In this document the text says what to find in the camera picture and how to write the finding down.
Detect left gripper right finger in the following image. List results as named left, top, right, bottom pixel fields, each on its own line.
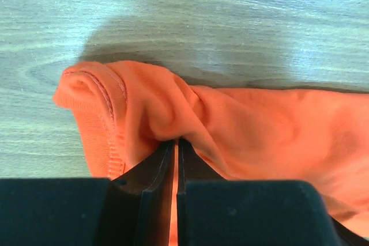
left=178, top=138, right=227, bottom=194

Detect orange t shirt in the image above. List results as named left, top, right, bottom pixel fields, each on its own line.
left=54, top=61, right=368, bottom=237

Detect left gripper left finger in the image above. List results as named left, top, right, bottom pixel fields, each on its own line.
left=112, top=141, right=175, bottom=245

